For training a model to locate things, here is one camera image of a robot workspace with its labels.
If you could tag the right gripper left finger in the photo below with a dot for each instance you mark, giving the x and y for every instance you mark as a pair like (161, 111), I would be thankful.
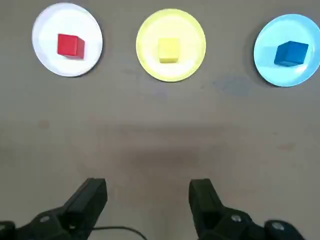
(82, 207)

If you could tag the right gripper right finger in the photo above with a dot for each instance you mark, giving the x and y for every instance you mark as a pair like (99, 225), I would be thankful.
(210, 215)

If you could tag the red cube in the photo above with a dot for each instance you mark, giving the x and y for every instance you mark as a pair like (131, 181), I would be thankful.
(68, 46)

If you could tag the yellow cube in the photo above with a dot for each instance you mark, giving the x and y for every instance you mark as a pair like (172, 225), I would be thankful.
(168, 50)

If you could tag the blue cube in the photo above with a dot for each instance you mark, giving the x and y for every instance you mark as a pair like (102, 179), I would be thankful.
(290, 53)

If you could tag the white plate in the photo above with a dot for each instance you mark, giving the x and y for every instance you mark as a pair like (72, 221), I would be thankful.
(50, 57)

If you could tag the blue plate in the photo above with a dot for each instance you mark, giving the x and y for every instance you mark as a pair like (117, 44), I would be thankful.
(265, 70)

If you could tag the yellow plate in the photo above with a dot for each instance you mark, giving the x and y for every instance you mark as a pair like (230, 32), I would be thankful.
(150, 60)

